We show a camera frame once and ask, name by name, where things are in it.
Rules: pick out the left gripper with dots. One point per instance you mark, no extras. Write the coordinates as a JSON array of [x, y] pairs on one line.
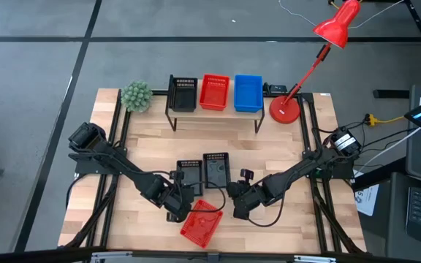
[[175, 201]]

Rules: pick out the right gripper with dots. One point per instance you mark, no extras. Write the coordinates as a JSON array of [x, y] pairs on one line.
[[252, 195]]

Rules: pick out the red plastic basket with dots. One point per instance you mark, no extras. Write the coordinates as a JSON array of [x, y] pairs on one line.
[[203, 228], [214, 93]]

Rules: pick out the black plastic basket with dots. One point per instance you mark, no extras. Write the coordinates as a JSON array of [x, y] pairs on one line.
[[216, 171], [183, 96], [192, 177]]

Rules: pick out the blue plastic basket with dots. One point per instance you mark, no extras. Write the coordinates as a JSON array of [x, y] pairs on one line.
[[248, 93]]

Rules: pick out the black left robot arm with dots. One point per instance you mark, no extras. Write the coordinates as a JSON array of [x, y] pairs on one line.
[[123, 162]]

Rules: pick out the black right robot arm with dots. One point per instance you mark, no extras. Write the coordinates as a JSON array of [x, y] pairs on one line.
[[305, 164]]

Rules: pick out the wooden shelf with black legs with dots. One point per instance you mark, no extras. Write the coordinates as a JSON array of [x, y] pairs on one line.
[[214, 114]]

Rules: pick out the red desk lamp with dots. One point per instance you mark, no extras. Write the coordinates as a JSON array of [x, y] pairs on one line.
[[284, 109]]

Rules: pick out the black power adapter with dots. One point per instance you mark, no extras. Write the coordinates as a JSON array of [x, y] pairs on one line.
[[277, 88]]

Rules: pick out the white paper sheet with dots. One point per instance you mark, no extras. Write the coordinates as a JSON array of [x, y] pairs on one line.
[[367, 201]]

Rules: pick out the potted green succulent plant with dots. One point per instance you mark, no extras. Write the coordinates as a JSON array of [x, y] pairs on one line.
[[136, 96]]

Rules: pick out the black stand foot bar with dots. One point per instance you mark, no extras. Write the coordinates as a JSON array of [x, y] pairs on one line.
[[391, 94]]

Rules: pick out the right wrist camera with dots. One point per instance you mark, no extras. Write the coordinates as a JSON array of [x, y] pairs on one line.
[[247, 175]]

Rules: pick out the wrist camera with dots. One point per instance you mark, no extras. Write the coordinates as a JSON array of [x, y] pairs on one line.
[[247, 175], [177, 176]]

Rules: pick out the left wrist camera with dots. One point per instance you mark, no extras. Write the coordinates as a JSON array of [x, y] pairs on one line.
[[177, 176]]

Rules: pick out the silver aluminium bracket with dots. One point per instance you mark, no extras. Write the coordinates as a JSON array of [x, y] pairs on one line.
[[314, 259], [110, 255]]

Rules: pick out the black aluminium table frame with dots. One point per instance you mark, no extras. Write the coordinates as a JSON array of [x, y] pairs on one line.
[[304, 120]]

